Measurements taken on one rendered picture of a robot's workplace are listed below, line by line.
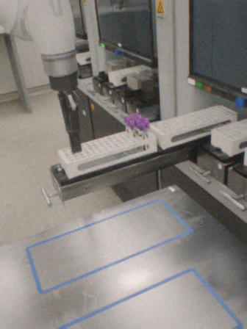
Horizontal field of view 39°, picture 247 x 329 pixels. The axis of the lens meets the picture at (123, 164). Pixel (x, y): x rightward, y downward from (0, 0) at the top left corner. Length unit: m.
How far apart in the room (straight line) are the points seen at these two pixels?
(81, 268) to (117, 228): 0.13
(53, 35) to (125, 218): 0.47
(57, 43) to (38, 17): 0.07
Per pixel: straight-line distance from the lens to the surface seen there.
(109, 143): 1.09
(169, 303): 0.67
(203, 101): 1.32
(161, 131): 1.15
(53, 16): 0.90
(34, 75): 4.60
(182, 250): 0.76
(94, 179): 1.04
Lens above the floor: 1.35
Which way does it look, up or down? 30 degrees down
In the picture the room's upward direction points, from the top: 6 degrees counter-clockwise
